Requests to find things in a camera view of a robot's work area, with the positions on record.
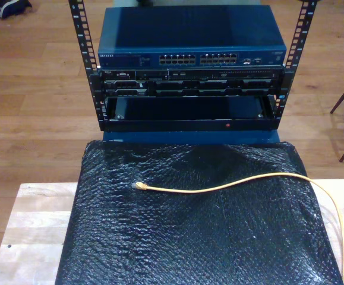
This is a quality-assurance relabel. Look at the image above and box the yellow network cable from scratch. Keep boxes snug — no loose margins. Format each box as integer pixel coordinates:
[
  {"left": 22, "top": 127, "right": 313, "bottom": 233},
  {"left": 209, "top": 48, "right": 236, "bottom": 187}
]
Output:
[{"left": 131, "top": 172, "right": 344, "bottom": 278}]

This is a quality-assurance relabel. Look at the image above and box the black rack server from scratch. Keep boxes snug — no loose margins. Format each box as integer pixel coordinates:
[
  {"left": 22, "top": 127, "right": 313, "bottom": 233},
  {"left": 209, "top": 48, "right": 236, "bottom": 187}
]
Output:
[{"left": 90, "top": 67, "right": 293, "bottom": 99}]

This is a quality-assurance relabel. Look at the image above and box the blue rack base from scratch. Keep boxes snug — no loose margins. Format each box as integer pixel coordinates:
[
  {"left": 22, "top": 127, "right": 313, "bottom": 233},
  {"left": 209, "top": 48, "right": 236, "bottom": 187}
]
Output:
[{"left": 102, "top": 130, "right": 281, "bottom": 146}]

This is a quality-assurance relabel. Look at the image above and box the black bubble wrap mat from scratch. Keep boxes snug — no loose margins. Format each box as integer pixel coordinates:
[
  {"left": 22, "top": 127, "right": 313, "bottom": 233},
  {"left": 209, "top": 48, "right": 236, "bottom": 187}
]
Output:
[{"left": 54, "top": 140, "right": 344, "bottom": 285}]

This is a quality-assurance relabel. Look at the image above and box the dark blue sneaker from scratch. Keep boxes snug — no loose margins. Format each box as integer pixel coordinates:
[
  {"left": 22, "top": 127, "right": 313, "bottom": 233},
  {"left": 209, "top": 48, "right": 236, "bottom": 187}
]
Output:
[{"left": 0, "top": 0, "right": 33, "bottom": 20}]

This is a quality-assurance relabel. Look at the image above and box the blue network switch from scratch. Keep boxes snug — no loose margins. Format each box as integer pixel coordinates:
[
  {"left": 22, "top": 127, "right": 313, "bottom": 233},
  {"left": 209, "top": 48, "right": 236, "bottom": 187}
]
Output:
[{"left": 97, "top": 5, "right": 288, "bottom": 69}]

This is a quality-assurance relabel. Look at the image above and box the black perforated rack post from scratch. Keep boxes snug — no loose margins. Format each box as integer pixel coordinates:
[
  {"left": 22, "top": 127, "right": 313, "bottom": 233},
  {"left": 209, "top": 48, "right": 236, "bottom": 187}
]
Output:
[
  {"left": 271, "top": 0, "right": 318, "bottom": 130},
  {"left": 68, "top": 0, "right": 107, "bottom": 131}
]

